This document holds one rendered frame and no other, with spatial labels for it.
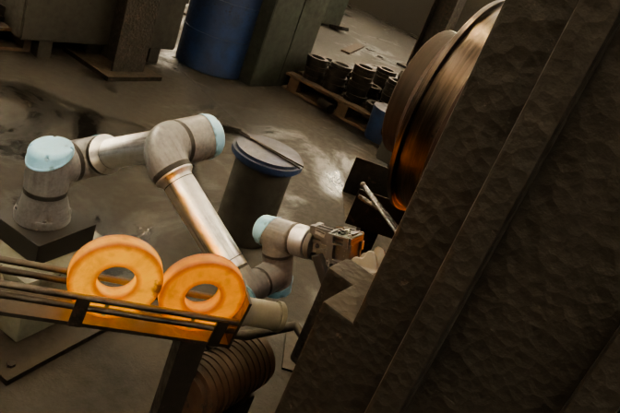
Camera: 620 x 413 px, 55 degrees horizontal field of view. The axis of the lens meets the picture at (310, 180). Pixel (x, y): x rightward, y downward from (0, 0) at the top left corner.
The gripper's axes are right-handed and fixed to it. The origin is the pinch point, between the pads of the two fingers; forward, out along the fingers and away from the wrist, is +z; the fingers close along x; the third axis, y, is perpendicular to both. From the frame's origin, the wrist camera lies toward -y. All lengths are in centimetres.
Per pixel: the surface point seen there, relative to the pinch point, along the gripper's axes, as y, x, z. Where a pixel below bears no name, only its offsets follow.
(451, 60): 46.3, -10.3, 11.8
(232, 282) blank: 4.2, -33.4, -14.2
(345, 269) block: 5.6, -15.7, -1.5
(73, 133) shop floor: -8, 71, -216
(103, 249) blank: 12, -52, -26
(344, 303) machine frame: 9.3, -36.1, 10.5
